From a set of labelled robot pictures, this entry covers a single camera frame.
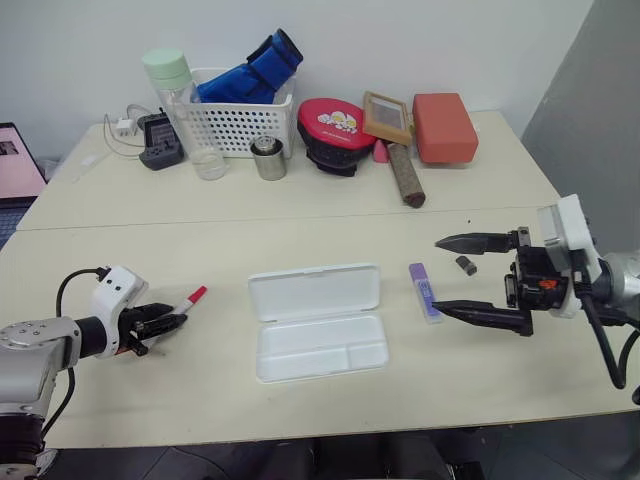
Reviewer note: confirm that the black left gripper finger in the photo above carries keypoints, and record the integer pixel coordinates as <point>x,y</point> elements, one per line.
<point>157,310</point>
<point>162,325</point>

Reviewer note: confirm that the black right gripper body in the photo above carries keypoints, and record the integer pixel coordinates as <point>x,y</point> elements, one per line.
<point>535,280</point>

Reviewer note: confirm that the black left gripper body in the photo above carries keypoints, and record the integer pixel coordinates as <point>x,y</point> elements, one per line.
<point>129,325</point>

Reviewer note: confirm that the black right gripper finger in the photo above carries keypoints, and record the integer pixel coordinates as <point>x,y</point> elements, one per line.
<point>480,315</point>
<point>470,243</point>

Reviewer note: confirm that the red capped white marker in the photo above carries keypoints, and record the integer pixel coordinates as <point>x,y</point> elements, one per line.
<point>195,296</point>

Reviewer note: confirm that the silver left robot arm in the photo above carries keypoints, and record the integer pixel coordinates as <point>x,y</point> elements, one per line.
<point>30,350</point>

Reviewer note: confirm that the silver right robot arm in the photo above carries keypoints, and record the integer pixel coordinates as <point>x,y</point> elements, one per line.
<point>622,285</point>

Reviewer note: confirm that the white open pencil case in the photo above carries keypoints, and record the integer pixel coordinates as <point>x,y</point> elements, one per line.
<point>320,325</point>

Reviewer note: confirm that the red and black cartoon case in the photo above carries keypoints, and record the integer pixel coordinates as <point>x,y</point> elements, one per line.
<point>332,130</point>

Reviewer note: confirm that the brown speckled cylinder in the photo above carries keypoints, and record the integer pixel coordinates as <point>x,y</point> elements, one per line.
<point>407,175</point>

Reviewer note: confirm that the orange red rectangular box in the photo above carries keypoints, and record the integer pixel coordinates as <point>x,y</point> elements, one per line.
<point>444,127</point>

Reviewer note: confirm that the small pink cone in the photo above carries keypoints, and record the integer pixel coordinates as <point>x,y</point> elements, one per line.
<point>380,152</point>

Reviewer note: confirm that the dark grey travel adapter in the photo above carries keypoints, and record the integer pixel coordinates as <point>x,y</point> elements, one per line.
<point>160,142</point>

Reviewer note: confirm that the white usb charger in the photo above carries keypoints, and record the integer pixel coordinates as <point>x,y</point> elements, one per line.
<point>126,128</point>

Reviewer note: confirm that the small steel cup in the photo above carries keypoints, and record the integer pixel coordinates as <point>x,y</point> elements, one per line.
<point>268,160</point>

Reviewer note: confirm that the white perforated plastic basket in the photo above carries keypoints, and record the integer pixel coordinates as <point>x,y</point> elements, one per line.
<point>240,125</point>

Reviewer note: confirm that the clear bottle with green lid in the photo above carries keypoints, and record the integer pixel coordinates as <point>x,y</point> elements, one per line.
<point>170,80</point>

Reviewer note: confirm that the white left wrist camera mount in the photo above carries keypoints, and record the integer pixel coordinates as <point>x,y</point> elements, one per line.
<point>112,295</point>

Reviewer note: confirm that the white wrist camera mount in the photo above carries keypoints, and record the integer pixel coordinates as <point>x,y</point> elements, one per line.
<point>570,225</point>
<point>112,295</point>

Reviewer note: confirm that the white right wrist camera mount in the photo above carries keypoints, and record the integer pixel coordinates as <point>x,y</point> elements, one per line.
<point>570,225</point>

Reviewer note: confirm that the wooden picture frame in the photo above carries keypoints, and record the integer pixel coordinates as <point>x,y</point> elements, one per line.
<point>386,117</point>

